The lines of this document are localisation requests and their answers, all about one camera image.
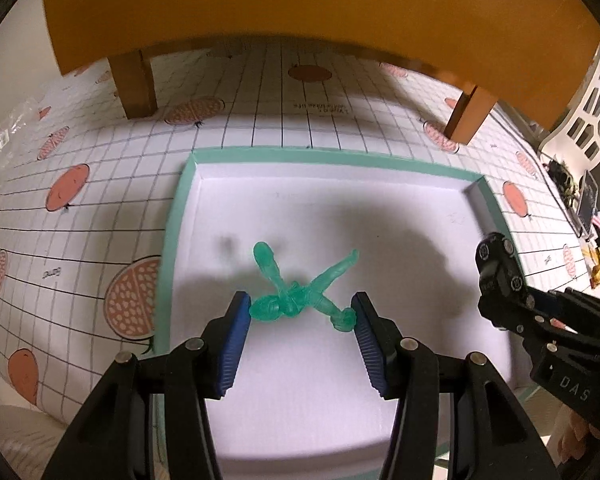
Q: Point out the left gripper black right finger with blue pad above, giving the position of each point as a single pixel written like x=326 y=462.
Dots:
x=492 y=437

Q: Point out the pomegranate print grid mat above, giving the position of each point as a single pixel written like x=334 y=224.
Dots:
x=89 y=190

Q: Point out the teal rimmed white tray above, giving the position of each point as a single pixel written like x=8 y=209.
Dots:
x=302 y=402

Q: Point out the wooden nightstand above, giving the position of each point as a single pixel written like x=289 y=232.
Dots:
x=533 y=54

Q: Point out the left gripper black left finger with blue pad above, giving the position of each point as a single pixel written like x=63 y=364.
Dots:
x=111 y=436

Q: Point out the person's hand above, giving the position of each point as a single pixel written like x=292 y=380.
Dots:
x=574 y=446

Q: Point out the green translucent toy figure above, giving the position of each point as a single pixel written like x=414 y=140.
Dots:
x=291 y=299

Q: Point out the white plastic laundry basket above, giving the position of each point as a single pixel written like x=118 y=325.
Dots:
x=575 y=141

